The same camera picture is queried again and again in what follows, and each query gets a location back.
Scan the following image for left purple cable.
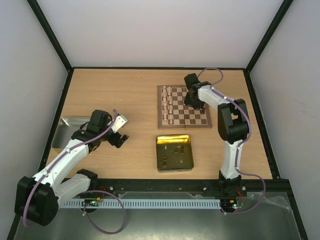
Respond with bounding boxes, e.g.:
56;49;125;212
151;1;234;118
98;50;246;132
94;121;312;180
22;108;118;228

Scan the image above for black aluminium frame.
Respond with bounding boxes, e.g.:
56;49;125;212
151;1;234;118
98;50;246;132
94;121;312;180
4;0;311;240

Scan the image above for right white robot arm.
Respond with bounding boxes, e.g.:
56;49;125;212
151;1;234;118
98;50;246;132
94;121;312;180
184;73;252;196

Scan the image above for gold metal tin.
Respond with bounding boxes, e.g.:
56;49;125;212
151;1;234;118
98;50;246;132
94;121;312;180
155;134;194;173

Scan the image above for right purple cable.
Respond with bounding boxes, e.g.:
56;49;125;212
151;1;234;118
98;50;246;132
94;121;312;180
198;67;252;176

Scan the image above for white slotted cable duct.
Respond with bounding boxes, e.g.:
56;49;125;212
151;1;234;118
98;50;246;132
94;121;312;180
62;198;221;209

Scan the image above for wooden chess board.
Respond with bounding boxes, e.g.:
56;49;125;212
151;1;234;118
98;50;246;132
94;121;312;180
157;85;212;129

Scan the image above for silver metal tray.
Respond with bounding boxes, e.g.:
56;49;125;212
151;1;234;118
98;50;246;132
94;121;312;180
51;116;90;153

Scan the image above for metal base plate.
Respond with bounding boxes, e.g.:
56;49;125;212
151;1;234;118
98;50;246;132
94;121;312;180
13;192;301;240

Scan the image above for purple cable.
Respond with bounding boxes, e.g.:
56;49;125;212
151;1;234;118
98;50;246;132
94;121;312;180
22;108;118;228
198;67;252;176

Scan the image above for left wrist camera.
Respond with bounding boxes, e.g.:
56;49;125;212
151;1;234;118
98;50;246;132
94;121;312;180
111;115;128;133

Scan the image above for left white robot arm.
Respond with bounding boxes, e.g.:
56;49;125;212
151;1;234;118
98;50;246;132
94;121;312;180
14;110;129;227

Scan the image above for dark chess pieces in tin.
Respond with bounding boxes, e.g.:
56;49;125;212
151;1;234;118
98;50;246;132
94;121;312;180
162;145;184;168

